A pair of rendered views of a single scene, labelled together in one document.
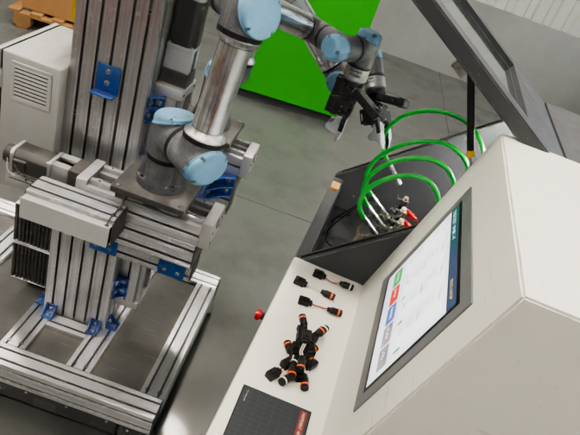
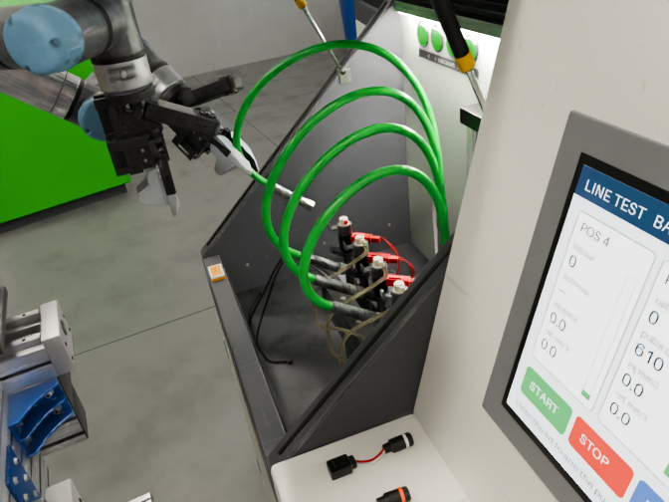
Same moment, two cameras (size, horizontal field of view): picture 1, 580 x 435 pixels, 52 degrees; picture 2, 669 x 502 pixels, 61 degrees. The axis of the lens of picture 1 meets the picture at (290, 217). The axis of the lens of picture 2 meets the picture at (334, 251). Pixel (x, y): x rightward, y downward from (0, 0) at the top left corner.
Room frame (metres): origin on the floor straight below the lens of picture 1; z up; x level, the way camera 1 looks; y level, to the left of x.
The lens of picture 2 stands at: (0.90, 0.02, 1.63)
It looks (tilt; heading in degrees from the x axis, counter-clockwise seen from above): 31 degrees down; 339
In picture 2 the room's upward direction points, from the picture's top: 7 degrees counter-clockwise
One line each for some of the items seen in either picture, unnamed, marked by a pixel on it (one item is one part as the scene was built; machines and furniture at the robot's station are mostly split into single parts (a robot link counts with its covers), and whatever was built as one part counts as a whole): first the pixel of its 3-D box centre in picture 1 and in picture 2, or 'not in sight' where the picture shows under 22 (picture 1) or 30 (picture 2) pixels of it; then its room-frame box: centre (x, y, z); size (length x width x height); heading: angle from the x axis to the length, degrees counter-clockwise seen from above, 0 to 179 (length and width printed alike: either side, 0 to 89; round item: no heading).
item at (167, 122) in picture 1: (173, 133); not in sight; (1.48, 0.39, 1.20); 0.13 x 0.12 x 0.14; 50
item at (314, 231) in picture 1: (315, 231); (245, 362); (1.79, -0.10, 0.87); 0.62 x 0.04 x 0.16; 175
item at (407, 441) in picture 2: (333, 280); (370, 453); (1.38, -0.18, 0.99); 0.12 x 0.02 x 0.02; 85
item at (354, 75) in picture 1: (356, 73); (123, 75); (1.80, -0.04, 1.45); 0.08 x 0.08 x 0.05
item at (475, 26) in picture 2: not in sight; (470, 22); (1.75, -0.60, 1.43); 0.54 x 0.03 x 0.02; 175
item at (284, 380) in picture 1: (300, 348); not in sight; (1.05, -0.13, 1.01); 0.23 x 0.11 x 0.06; 175
